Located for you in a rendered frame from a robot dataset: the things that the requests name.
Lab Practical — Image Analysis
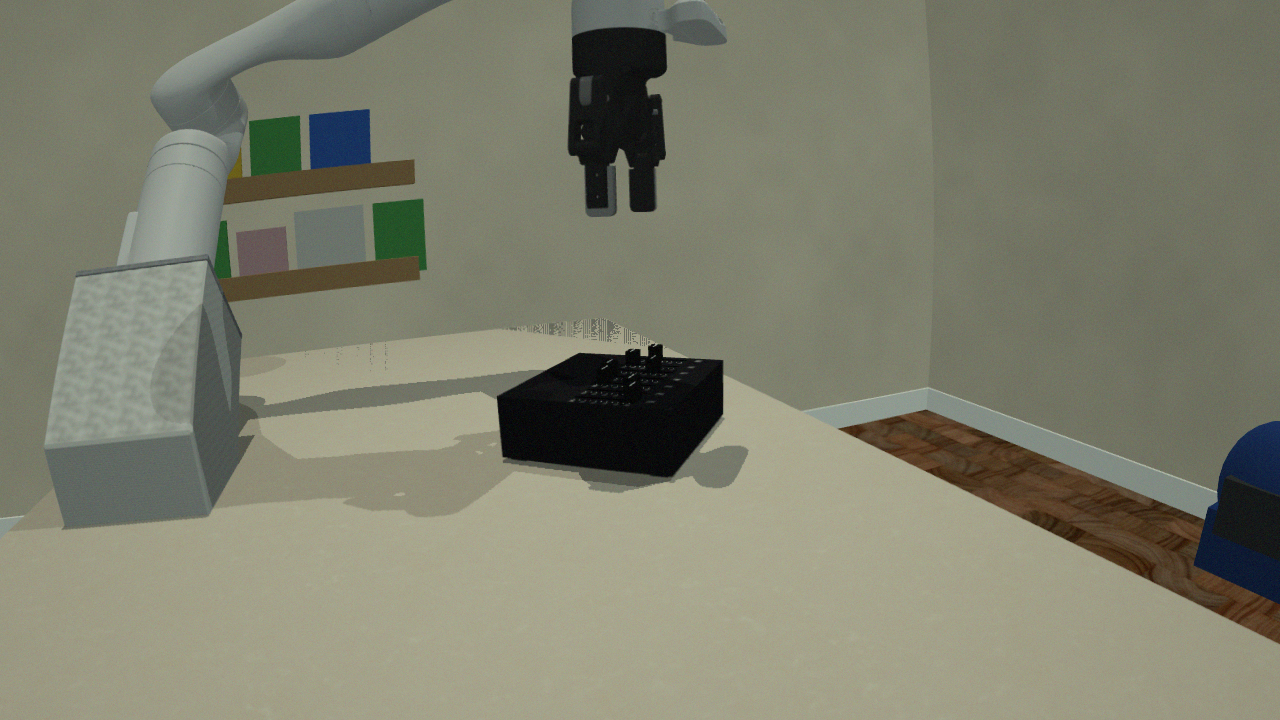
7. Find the black lighting desk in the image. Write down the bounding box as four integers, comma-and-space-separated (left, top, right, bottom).
497, 345, 723, 478

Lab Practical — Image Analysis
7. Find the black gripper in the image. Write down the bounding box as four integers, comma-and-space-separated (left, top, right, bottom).
568, 27, 667, 217

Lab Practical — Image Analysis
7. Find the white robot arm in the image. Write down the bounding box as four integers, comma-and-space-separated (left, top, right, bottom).
116, 0, 727, 268

